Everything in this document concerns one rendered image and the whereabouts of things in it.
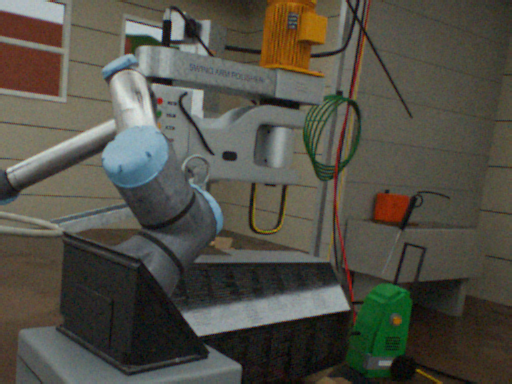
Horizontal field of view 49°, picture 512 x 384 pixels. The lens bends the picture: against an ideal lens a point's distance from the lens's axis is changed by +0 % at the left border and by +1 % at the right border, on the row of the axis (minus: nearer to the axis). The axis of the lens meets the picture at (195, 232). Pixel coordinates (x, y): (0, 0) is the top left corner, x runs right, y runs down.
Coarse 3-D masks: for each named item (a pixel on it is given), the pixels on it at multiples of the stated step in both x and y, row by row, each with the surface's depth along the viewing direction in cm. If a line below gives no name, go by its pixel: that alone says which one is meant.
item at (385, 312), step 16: (400, 256) 377; (416, 272) 358; (384, 288) 368; (400, 288) 364; (368, 304) 369; (384, 304) 356; (400, 304) 355; (368, 320) 363; (384, 320) 355; (400, 320) 353; (352, 336) 376; (368, 336) 358; (384, 336) 356; (400, 336) 359; (352, 352) 373; (368, 352) 359; (384, 352) 358; (400, 352) 361; (352, 368) 375; (368, 368) 357; (384, 368) 360; (400, 368) 358
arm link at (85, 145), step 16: (96, 128) 183; (112, 128) 181; (64, 144) 185; (80, 144) 183; (96, 144) 183; (32, 160) 187; (48, 160) 185; (64, 160) 185; (80, 160) 186; (0, 176) 188; (16, 176) 187; (32, 176) 187; (48, 176) 189; (0, 192) 189; (16, 192) 191
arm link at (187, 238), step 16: (192, 208) 128; (208, 208) 132; (160, 224) 126; (176, 224) 126; (192, 224) 128; (208, 224) 132; (160, 240) 127; (176, 240) 128; (192, 240) 130; (208, 240) 134; (176, 256) 127; (192, 256) 131
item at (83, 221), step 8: (104, 208) 245; (112, 208) 247; (120, 208) 249; (128, 208) 239; (72, 216) 238; (80, 216) 240; (88, 216) 242; (96, 216) 232; (104, 216) 234; (112, 216) 236; (120, 216) 238; (128, 216) 239; (56, 224) 235; (64, 224) 226; (72, 224) 227; (80, 224) 229; (88, 224) 231; (96, 224) 233; (104, 224) 234; (72, 232) 228
